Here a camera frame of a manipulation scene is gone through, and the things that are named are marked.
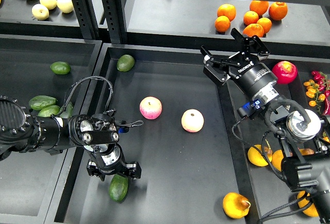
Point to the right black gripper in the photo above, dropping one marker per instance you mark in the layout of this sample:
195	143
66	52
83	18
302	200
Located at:
253	77

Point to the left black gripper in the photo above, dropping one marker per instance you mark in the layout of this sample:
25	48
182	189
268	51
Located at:
109	160

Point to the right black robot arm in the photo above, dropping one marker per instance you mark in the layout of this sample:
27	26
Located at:
294	127

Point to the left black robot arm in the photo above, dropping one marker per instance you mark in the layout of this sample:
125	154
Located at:
97	134

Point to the green avocado in middle tray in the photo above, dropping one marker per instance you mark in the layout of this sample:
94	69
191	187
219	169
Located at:
125	63

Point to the green avocado top left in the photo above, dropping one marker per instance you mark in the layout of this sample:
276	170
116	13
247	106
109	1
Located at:
60	67

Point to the pale yellow pear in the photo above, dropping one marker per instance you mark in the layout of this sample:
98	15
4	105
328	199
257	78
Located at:
40	12
49	4
66	6

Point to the orange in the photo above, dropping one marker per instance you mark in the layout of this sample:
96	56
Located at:
278	10
250	17
254	30
222	23
227	10
266	23
259	7

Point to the bright red apple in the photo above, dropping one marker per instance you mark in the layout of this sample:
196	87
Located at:
285	71

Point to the pink red apple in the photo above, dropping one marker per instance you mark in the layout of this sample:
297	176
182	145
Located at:
150	107

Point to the pale pink apple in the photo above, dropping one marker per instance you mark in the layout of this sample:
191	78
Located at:
192	120

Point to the black left tray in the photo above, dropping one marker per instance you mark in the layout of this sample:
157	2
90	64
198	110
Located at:
36	186

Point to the black tray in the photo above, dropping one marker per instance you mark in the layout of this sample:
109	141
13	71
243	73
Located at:
36	186
185	176
260	184

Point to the black middle tray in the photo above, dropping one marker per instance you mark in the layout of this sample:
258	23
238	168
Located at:
185	176

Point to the cherry tomato bunch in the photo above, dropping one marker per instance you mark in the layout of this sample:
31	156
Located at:
317	88

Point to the red chili pepper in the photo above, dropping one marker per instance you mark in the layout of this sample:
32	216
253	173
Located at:
326	107

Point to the black shelf upright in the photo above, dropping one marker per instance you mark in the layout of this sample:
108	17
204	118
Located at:
86	18
115	18

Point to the black right tray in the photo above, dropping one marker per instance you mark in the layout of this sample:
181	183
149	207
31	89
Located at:
260	184

